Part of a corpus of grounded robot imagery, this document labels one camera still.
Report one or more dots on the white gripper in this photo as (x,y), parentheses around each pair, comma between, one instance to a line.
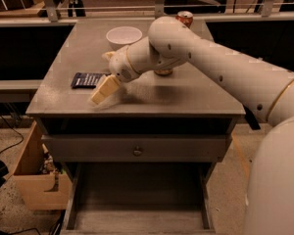
(120,65)

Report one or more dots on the dark blue rxbar wrapper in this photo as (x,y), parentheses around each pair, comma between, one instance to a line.
(88,80)

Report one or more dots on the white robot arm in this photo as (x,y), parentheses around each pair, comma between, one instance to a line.
(266,90)

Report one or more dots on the closed grey top drawer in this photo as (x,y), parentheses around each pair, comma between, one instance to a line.
(136,148)

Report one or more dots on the grey wooden drawer cabinet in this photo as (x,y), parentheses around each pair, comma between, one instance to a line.
(186,103)

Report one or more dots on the open grey middle drawer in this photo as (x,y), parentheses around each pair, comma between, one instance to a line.
(138,199)

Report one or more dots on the white ceramic bowl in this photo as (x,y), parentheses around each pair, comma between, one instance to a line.
(123,35)

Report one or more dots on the gold soda can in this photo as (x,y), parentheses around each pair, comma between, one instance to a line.
(163,72)

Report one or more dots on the grey metal railing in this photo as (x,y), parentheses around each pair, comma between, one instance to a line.
(88,10)

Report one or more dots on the orange soda can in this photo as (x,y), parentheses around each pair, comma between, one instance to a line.
(185,17)

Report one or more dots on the wooden box with items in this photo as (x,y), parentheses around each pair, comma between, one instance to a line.
(40,192)

